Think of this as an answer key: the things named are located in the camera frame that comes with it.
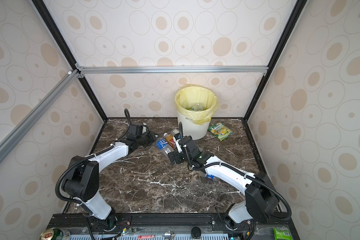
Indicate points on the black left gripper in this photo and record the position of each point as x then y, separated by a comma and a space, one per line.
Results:
152, 138

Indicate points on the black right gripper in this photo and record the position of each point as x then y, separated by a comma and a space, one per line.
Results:
175, 154

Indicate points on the blue label bottle white cap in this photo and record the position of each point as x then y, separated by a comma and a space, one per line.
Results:
164, 146

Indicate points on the orange juice bottle red label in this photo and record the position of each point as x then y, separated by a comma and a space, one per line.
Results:
170, 140

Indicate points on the clear square bottle green label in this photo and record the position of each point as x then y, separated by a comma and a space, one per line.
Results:
175, 132

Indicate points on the clear bottle blue cap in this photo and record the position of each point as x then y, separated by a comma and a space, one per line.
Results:
211, 177

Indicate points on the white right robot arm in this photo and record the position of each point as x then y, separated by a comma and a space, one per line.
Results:
260, 195

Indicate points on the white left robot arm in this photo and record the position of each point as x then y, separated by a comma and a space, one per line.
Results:
80, 182

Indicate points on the white ribbed waste bin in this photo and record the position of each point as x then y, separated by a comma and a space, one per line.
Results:
194, 130

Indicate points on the green Fox's candy bag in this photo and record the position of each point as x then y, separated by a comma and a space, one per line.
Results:
220, 131

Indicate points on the green packet bottom right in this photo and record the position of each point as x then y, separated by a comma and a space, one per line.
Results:
282, 234

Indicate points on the green beer can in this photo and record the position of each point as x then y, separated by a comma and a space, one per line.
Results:
55, 234

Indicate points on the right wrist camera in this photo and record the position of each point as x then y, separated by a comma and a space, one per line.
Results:
177, 138

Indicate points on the diagonal aluminium rail left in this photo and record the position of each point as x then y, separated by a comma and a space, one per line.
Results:
14, 137

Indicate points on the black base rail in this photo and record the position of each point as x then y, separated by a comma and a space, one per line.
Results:
202, 226

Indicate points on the horizontal aluminium rail back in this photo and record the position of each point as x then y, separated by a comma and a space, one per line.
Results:
173, 70

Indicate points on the black corner frame post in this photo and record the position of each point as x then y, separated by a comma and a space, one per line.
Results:
63, 46

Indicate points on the black right corner post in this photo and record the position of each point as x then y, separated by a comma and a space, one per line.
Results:
280, 46

